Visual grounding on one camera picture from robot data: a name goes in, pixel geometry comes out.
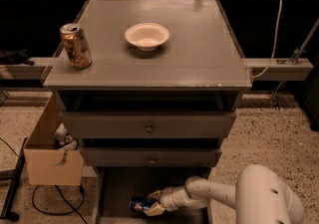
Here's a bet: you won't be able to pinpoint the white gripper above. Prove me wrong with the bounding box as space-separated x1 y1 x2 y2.
144 186 189 217

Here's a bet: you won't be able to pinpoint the blue pepsi can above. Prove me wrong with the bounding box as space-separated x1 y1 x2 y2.
129 197 156 212

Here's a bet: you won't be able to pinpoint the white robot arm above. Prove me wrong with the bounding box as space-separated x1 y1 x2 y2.
144 164 305 224

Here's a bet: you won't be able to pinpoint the grey bottom drawer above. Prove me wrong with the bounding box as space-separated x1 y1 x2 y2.
91 167 211 224

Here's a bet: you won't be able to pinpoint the grey drawer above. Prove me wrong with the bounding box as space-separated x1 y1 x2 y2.
80 147 221 167
91 167 211 224
60 112 236 138

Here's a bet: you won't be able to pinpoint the grey middle drawer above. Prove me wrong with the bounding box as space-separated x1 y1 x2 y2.
80 147 221 167

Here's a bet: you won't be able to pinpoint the grey top drawer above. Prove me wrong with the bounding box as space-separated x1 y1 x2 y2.
60 112 236 138

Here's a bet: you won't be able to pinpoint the grey drawer cabinet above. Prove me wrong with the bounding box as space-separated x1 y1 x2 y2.
43 0 252 169

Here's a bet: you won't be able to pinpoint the gold soda can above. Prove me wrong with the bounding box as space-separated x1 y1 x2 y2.
60 23 92 69

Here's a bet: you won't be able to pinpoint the crumpled items in box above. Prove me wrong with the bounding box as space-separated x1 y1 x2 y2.
54 123 78 150

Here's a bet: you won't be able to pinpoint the cardboard box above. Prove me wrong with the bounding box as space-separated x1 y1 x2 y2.
24 96 84 186

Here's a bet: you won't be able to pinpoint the black stand leg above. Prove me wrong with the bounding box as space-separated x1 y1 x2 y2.
0 138 27 224

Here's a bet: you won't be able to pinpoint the white paper bowl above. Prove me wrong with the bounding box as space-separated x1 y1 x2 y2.
125 23 169 52

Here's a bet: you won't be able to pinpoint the black floor cable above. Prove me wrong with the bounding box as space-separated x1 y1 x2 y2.
31 184 88 224

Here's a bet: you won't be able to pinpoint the black object on rail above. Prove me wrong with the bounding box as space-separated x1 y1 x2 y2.
0 49 34 66

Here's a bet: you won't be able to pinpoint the white cable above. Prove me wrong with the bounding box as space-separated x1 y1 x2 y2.
248 0 283 81

